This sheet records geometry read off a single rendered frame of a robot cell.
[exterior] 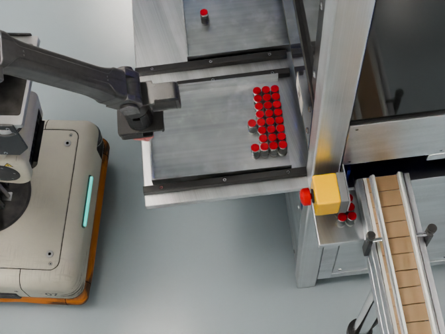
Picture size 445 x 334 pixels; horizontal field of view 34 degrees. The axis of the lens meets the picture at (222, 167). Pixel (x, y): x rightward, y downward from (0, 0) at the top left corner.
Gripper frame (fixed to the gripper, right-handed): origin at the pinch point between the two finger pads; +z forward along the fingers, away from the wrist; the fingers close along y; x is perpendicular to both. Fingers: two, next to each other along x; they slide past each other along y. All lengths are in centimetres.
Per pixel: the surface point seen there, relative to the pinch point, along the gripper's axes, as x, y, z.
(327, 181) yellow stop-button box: -16.4, 39.3, 0.0
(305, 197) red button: -18.7, 34.2, 1.6
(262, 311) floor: -20, 21, 103
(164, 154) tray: 1.8, 1.9, 14.1
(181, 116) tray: 11.9, 6.8, 14.3
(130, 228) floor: 15, -24, 102
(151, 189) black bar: -8.0, -1.6, 12.1
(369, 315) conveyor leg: -34, 51, 59
